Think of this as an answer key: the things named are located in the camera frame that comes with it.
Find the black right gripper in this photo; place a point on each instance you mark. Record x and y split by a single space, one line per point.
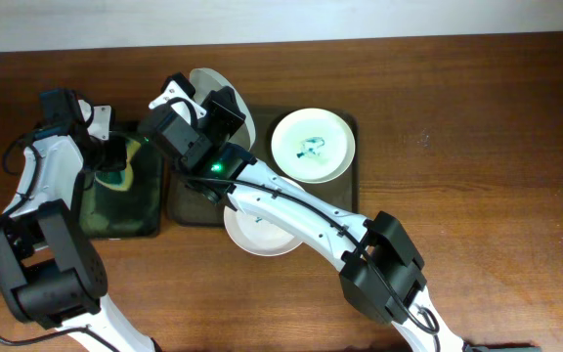
229 112

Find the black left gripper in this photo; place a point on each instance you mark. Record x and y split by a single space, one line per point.
110 154

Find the yellow green sponge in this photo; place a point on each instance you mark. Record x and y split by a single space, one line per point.
121 180

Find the pink plate with green stain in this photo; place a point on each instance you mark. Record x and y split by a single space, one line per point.
257 236

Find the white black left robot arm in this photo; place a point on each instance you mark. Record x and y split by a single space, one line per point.
50 273

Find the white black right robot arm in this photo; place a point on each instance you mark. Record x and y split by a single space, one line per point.
379 267

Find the black water tray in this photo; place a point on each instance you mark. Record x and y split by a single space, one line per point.
108 215

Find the dark brown serving tray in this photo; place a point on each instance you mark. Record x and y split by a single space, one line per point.
189 208

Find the cream plate with green stain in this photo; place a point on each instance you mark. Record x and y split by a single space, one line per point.
313 145

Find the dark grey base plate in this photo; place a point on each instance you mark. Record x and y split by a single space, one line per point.
502 348

